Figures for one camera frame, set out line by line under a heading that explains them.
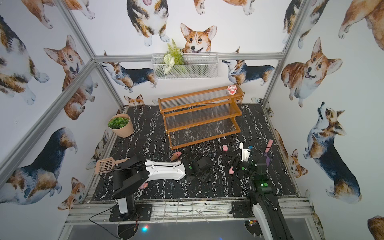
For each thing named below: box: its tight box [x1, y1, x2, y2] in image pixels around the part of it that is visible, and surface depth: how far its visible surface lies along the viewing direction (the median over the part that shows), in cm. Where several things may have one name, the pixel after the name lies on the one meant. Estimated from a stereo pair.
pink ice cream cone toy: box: [170, 151, 182, 161], surface depth 93 cm
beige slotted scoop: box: [95, 157, 131, 175], surface depth 92 cm
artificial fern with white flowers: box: [163, 38, 185, 75], surface depth 83 cm
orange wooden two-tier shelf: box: [158, 84, 244, 150], surface depth 102 cm
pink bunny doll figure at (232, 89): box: [227, 84, 238, 96], surface depth 89 cm
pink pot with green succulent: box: [107, 113, 134, 138], surface depth 96 cm
